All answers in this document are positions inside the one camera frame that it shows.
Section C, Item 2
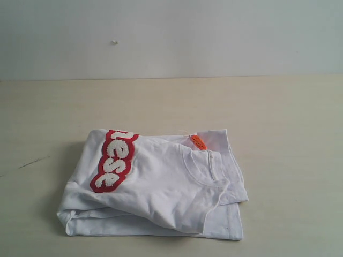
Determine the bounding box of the orange clothing tag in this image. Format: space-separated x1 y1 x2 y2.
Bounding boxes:
182 130 207 150

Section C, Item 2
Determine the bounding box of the white t-shirt red lettering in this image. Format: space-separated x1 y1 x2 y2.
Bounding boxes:
57 129 248 240

